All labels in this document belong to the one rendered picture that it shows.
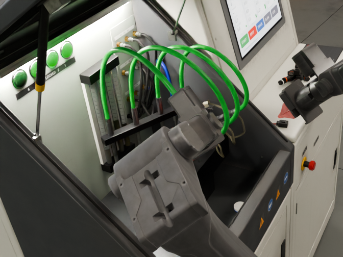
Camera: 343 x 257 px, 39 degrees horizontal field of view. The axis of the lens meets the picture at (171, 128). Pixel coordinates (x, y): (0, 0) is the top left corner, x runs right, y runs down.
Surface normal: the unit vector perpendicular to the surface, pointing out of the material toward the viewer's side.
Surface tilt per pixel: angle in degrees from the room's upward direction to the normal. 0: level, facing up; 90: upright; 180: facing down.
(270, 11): 76
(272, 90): 0
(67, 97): 90
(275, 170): 0
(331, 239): 0
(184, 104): 54
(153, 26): 90
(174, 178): 36
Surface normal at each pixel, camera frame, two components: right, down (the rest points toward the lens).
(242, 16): 0.81, 0.00
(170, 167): -0.52, -0.43
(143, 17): -0.51, 0.52
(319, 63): 0.03, -0.23
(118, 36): 0.86, 0.20
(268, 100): -0.11, -0.83
